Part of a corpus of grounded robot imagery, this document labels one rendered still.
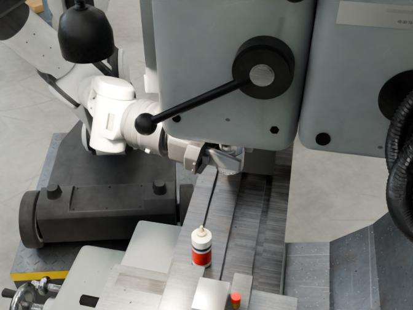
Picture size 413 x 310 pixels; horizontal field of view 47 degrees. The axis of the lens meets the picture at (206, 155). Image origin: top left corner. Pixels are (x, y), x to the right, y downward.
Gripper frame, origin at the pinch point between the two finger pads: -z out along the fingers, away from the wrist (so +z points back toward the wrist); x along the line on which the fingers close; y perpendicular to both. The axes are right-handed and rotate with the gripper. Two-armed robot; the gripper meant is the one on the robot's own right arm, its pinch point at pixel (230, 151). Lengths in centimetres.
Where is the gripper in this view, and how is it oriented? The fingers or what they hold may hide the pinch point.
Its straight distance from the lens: 77.9
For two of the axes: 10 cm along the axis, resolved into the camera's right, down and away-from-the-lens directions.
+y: -0.1, 7.6, 6.5
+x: 4.3, -5.8, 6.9
